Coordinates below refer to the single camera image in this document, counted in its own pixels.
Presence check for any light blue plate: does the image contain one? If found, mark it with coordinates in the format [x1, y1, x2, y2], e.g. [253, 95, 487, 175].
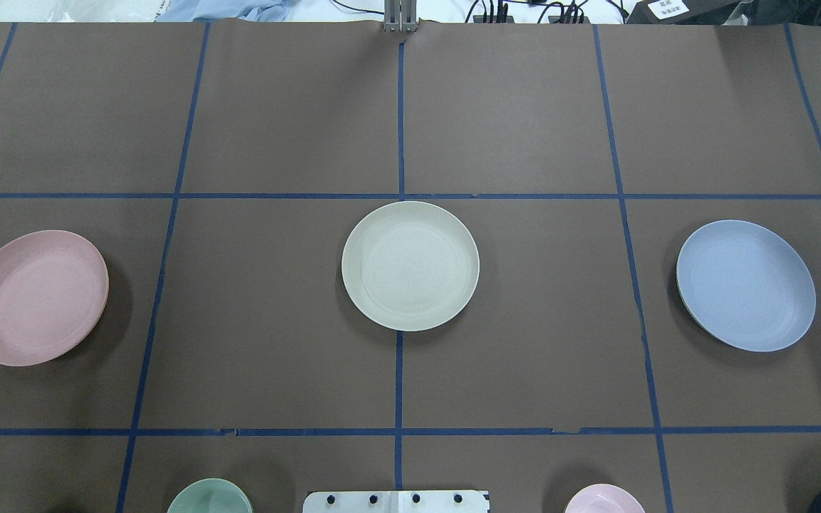
[676, 219, 817, 353]

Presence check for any pink plate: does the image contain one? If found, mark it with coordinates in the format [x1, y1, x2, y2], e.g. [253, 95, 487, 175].
[0, 229, 110, 367]

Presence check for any cream white plate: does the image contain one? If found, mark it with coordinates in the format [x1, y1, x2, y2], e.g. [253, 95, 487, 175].
[340, 200, 481, 332]

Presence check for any pink bowl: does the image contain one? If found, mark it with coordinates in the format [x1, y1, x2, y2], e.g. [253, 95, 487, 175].
[564, 483, 645, 513]

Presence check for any green bowl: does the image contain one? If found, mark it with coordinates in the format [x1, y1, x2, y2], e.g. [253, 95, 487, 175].
[166, 478, 254, 512]

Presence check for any light blue cloth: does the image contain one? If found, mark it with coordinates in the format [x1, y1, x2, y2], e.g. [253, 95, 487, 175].
[156, 1, 291, 22]

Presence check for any aluminium frame post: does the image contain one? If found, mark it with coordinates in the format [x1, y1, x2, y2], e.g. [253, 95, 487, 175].
[383, 0, 419, 33]

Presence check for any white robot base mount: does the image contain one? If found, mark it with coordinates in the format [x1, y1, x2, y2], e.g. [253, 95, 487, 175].
[302, 489, 491, 512]

